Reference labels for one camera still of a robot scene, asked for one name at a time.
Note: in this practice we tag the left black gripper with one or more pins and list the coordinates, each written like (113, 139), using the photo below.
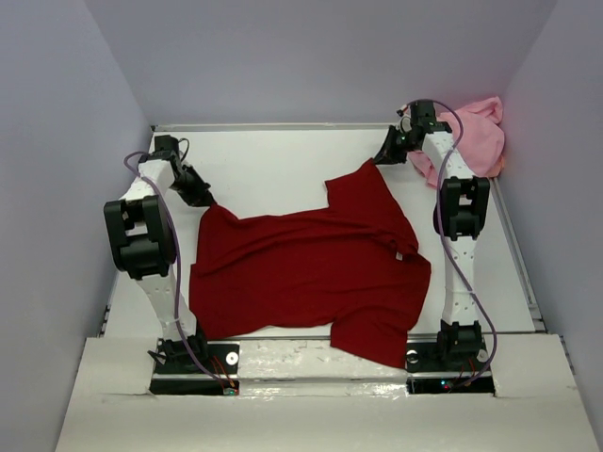
(200, 197)

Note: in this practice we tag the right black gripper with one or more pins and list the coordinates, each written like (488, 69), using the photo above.
(387, 153)

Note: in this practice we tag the red t shirt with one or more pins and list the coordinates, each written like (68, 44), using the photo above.
(354, 266)

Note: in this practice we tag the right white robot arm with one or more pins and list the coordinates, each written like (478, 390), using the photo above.
(459, 216)

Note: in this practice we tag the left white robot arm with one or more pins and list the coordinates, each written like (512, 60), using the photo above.
(144, 245)

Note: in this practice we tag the metal rail at front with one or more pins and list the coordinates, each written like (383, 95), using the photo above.
(289, 335)

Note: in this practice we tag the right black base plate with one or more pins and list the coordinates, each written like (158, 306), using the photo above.
(459, 373)

